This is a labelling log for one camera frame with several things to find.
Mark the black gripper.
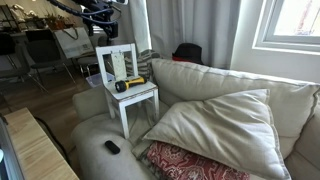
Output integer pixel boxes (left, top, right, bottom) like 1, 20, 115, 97
75, 0, 120, 40

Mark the yellow and black flashlight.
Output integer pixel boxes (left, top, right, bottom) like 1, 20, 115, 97
114, 76, 148, 94

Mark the dried plant arrangement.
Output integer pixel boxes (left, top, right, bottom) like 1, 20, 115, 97
44, 13, 69, 31

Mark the clear plastic container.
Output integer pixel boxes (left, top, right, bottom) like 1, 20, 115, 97
85, 72, 116, 88

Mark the striped grey cloth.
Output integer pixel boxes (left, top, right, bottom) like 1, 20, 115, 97
124, 49, 163, 81

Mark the black chair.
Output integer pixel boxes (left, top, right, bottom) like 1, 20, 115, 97
24, 29, 77, 84
0, 32, 49, 94

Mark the small white wooden chair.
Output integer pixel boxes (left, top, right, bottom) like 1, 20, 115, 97
95, 43, 160, 140

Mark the black hat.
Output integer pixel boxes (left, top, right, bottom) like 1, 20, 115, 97
171, 42, 205, 66

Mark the grey curtain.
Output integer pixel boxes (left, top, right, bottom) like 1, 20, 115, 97
113, 0, 241, 70

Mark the beige fabric sofa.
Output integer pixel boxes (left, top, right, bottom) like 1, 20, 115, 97
70, 58, 320, 180

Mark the black remote control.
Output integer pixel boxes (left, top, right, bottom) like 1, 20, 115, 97
104, 139, 121, 155

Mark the light wooden table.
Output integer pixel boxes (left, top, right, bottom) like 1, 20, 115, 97
3, 107, 80, 180

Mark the red patterned pillow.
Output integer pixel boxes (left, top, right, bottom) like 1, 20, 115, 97
145, 140, 251, 180

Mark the beige satin pillow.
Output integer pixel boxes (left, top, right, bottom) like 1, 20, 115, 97
142, 88, 293, 180

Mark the blue cable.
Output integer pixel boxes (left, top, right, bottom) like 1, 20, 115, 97
81, 8, 118, 26

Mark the black corrugated cable hose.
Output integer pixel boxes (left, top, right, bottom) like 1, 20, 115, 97
46, 0, 118, 22

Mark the black floor cable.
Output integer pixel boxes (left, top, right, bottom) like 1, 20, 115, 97
33, 116, 72, 165

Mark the grey screen frame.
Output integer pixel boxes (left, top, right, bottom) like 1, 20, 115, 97
0, 116, 16, 180

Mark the white window frame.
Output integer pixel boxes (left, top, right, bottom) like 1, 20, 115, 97
252, 0, 320, 54

